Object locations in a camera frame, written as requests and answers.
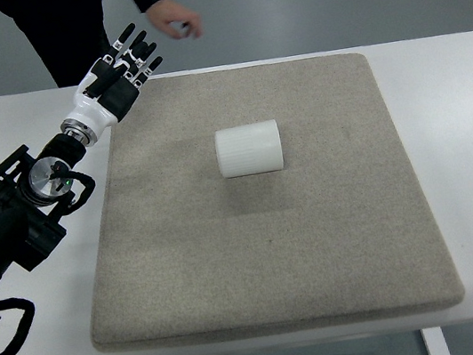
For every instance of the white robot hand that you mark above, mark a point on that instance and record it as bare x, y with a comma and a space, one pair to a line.
107, 93

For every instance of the white ribbed cup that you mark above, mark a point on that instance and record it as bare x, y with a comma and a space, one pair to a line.
249, 149

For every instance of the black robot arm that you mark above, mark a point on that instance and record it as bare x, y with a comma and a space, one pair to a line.
36, 192

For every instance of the person's bare hand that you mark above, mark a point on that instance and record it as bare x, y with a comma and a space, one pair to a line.
175, 20

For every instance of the person in black clothes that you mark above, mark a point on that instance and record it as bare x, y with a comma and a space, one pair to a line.
68, 35

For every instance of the beige fabric mat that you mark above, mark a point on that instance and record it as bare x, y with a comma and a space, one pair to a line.
343, 233

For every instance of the white table leg right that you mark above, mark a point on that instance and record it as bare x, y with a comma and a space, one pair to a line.
435, 342

